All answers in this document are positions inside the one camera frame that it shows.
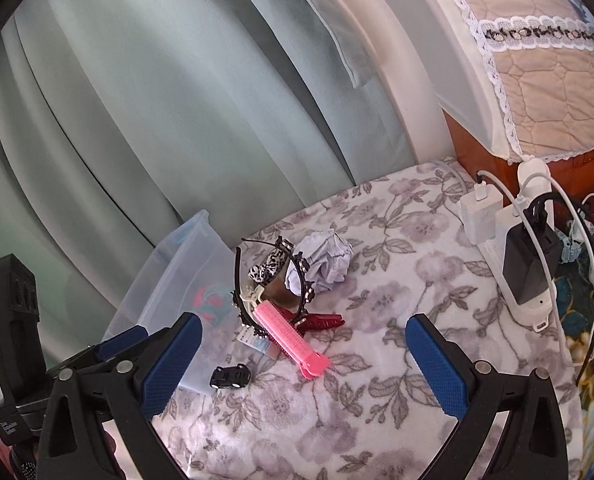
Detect small white plug adapter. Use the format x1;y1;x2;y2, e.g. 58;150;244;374
494;205;525;261

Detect white power strip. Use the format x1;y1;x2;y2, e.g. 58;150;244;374
479;157;562;332

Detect pink and teal hair ties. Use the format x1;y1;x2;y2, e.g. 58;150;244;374
192;287;233;321

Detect large white charger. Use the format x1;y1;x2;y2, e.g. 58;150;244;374
459;182;502;246

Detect grey floral blanket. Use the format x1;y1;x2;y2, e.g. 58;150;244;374
147;157;585;480

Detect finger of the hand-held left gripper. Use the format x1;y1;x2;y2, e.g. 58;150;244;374
60;325;150;368

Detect white charging cable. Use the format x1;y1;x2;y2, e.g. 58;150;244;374
476;170;520;208

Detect teal hair clip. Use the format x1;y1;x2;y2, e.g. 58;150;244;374
557;220;585;264

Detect black toy car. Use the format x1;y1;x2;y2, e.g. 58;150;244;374
209;364;252;391

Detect clear plastic container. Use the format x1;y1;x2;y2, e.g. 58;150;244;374
102;210;238;396

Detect black studded headband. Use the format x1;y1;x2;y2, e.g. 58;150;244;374
232;236;318;342

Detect quilted beige lace cover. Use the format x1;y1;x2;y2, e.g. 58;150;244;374
412;0;594;163

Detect black charger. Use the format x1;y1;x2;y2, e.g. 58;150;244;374
502;200;562;306

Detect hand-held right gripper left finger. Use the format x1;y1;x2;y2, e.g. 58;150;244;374
40;312;203;480

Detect pink hair clip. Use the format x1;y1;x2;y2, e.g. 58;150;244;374
254;301;332;378

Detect brown wooden cabinet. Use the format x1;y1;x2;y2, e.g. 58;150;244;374
444;110;594;206

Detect red hair clip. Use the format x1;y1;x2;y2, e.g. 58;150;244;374
282;307;345;336

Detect cream claw clip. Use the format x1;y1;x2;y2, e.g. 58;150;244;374
239;285;268;316

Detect black cable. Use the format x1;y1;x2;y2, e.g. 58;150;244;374
522;192;594;386

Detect small white blue packet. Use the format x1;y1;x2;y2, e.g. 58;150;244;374
239;327;278;357

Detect pale green curtain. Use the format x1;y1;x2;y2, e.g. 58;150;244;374
0;0;418;411

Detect leopard print scrunchie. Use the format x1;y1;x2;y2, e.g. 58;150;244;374
248;250;293;283

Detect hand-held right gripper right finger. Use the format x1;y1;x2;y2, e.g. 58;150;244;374
405;313;578;480

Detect white paper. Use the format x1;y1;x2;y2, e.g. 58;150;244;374
284;230;354;293

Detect brown packing tape roll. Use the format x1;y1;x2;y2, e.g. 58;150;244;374
264;270;303;311

